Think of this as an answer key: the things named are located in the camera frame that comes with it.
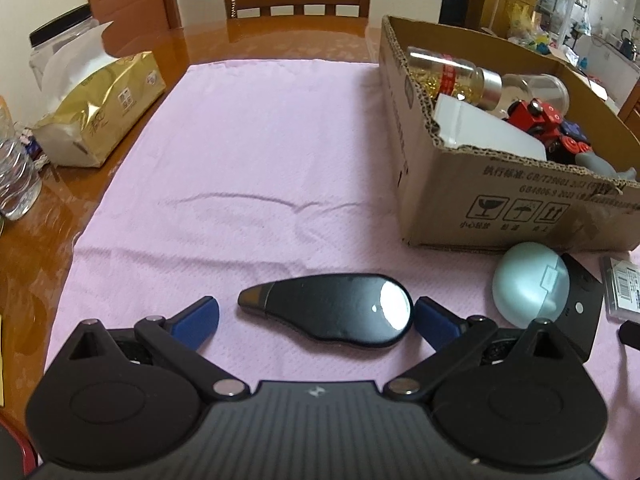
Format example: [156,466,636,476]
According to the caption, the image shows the grey toy figure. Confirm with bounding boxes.
[575,151,637,181]

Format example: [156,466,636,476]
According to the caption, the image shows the black rectangular case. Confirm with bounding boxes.
[555,254,604,363]

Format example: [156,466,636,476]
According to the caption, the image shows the clear jar black lid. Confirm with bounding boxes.
[29,3,99,89]

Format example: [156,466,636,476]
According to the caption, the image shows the teal round case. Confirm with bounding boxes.
[492,242,570,328]

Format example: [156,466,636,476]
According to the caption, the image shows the clear plastic jar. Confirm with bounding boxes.
[490,74,570,118]

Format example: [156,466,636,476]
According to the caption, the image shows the gold tissue pack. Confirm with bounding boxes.
[32,22,166,168]

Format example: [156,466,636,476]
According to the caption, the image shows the wooden chair right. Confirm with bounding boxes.
[618,80,640,139]

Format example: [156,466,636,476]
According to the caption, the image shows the pink cloth mat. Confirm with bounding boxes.
[44,58,640,476]

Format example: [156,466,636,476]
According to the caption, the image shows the white plastic container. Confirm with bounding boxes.
[434,94,547,162]

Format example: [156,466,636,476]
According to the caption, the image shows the clear box with label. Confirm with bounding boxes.
[600,256,640,323]

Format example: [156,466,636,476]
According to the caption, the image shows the gold capsule bottle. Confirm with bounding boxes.
[407,47,502,110]

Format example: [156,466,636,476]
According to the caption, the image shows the red toy train engine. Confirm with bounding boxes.
[506,98,564,146]

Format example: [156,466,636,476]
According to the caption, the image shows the wooden cabinet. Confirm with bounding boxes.
[464,0,538,39]

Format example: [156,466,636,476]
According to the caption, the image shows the black teardrop case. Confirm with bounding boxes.
[238,273,413,348]

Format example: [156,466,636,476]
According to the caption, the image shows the water bottle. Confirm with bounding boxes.
[0,99,41,221]

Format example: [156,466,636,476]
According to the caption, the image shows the cardboard box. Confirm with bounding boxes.
[378,16,639,252]

